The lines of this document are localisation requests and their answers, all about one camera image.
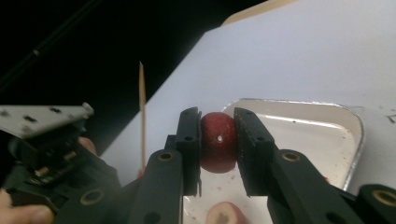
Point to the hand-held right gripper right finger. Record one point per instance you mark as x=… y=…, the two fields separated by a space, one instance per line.
x=253 y=149

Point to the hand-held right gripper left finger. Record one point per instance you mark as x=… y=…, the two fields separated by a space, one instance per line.
x=189 y=149

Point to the red fruit piece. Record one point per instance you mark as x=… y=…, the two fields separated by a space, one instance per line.
x=225 y=214
x=218 y=143

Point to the white rectangular tray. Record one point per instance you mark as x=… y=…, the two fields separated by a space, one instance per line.
x=311 y=143

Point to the thin wooden skewer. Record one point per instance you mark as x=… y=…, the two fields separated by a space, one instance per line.
x=142 y=93

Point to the dark metal stand bar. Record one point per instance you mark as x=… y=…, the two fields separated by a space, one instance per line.
x=37 y=52

